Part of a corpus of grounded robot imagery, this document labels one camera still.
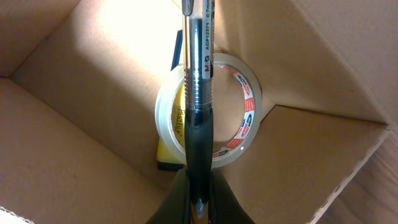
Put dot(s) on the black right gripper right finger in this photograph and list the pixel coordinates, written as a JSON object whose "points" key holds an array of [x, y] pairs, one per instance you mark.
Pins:
{"points": [[224, 206]]}

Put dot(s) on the clear tape roll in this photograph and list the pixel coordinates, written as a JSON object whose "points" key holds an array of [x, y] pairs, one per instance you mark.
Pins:
{"points": [[252, 110]]}

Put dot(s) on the yellow highlighter with dark cap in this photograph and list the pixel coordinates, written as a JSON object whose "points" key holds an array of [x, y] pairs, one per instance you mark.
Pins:
{"points": [[170, 114]]}

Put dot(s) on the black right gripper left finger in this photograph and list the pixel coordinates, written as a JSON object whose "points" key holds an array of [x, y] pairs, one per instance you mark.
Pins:
{"points": [[175, 209]]}

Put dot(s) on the black gel pen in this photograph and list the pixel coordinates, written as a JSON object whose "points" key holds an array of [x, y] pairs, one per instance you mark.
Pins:
{"points": [[198, 45]]}

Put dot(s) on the open cardboard box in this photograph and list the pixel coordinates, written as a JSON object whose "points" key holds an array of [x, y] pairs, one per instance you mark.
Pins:
{"points": [[79, 82]]}

